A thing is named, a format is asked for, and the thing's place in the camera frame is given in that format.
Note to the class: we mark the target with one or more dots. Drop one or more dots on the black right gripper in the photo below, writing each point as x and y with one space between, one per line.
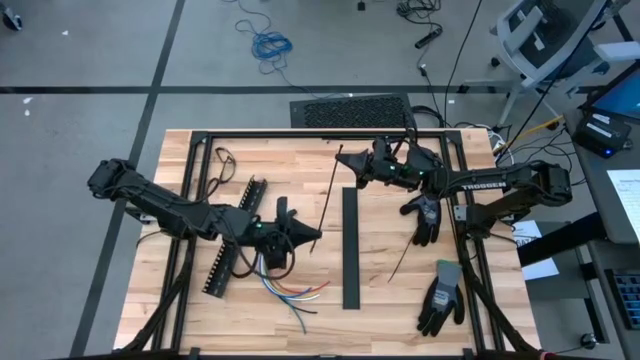
392 175

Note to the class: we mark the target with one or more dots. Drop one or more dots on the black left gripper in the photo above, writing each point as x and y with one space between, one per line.
257 232

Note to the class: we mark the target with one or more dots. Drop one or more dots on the thin black rod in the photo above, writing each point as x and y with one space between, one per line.
326 200

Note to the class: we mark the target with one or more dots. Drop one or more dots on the black duct cover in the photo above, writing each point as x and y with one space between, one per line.
351 250

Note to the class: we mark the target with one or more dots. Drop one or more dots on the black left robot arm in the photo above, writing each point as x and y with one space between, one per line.
150 197

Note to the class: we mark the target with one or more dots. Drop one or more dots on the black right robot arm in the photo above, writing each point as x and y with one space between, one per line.
490 180

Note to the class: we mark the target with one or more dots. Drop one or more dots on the black perforated computer case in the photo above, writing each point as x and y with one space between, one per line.
350 112

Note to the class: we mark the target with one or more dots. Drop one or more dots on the black grey work glove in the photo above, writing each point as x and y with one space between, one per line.
442 300
427 220

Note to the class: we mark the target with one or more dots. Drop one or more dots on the long black zip tie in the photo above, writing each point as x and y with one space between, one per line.
401 260

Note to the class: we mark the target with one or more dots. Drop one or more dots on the white power strip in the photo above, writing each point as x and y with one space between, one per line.
496 145

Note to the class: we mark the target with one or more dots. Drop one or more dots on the black power strip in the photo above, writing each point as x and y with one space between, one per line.
428 38

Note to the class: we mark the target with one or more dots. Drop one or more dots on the small black floor object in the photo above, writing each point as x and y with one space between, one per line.
361 5

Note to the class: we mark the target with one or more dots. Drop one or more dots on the black desk base bar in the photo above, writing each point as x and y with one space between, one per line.
565 239

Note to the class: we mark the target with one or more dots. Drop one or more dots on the grey office chair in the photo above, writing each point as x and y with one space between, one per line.
545 35

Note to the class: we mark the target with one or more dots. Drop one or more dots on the grey side desk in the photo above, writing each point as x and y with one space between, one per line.
595 200

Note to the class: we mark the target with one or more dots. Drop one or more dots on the black box device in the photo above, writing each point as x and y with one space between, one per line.
600 132

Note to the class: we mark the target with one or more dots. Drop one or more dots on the white printed paper sheet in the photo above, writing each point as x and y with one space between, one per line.
627 197

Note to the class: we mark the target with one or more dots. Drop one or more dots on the laptop with blue screen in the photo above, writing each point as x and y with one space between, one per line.
622 97

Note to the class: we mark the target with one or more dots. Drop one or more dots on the black caster wheel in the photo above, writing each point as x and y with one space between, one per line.
589 341

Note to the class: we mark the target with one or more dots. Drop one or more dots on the black keyboard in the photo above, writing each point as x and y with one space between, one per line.
627 300

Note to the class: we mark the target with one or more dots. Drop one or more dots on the black white floor object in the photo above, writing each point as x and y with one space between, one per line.
11 20

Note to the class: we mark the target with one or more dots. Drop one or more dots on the black aluminium table frame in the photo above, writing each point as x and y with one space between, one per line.
300 134

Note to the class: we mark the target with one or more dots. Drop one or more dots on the silver mounting bracket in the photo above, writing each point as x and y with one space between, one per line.
142 216
460 214

